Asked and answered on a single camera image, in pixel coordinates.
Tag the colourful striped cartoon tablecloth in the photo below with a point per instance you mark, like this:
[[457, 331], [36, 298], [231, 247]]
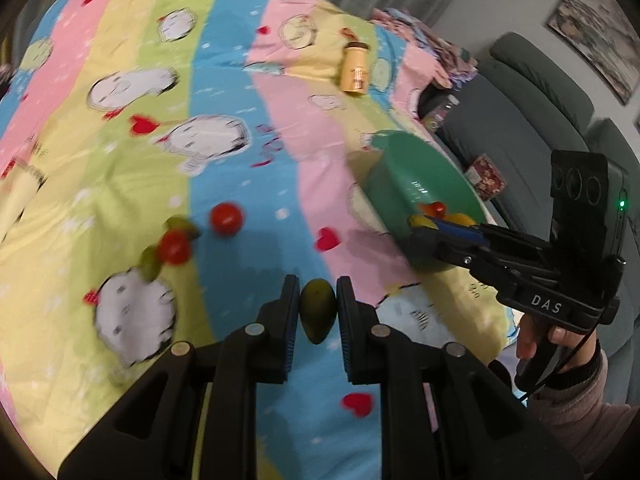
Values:
[[124, 113]]

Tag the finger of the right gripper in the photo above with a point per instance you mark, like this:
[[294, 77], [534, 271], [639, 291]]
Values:
[[470, 234], [427, 247]]

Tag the red cherry tomato in bowl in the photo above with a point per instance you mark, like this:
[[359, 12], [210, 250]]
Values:
[[439, 207]]

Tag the clear plastic drink bottle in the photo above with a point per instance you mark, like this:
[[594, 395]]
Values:
[[434, 119]]

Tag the framed wall picture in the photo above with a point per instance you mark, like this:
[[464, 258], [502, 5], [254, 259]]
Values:
[[600, 32]]

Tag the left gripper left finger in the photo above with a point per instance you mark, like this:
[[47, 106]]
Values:
[[192, 414]]

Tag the green plastic bowl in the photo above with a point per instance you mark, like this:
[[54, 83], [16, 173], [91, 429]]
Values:
[[409, 173]]

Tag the grey sofa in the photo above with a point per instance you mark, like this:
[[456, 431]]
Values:
[[518, 109]]

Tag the green olive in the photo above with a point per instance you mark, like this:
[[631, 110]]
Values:
[[317, 309]]

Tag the pink sleeved right forearm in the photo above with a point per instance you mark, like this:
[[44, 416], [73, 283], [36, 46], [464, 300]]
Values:
[[602, 437]]

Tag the small yellow thermos bottle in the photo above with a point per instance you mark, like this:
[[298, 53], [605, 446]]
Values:
[[355, 68]]

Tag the yellow-green pear fruit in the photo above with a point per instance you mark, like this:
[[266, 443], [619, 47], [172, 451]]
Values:
[[420, 221]]

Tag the yellow lemon fruit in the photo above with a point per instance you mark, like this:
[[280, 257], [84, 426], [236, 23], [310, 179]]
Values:
[[459, 219]]

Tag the red patterned box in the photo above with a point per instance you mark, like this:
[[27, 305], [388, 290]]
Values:
[[485, 178]]

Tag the folded pastel cloth pile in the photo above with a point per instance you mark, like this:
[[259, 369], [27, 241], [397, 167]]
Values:
[[457, 67]]

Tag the green olive fruit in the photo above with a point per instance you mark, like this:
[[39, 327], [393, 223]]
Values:
[[150, 264], [183, 224]]

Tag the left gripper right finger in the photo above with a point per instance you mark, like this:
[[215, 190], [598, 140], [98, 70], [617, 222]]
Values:
[[444, 414]]

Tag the red cherry tomato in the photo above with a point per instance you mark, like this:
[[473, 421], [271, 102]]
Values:
[[439, 207], [226, 219], [174, 248]]

